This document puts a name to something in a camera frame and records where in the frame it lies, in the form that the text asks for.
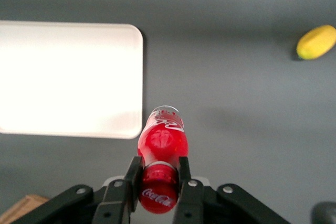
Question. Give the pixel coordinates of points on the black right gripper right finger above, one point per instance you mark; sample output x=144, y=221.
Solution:
x=190, y=203

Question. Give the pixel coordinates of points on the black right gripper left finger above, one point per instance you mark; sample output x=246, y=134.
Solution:
x=113, y=203

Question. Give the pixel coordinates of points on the red coke bottle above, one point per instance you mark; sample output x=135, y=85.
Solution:
x=162, y=142

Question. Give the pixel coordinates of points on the white plastic tray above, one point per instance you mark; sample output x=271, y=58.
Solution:
x=68, y=77

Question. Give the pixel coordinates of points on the brown wooden board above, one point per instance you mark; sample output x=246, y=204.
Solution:
x=23, y=205

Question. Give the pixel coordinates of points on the yellow lemon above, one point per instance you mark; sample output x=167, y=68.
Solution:
x=316, y=41

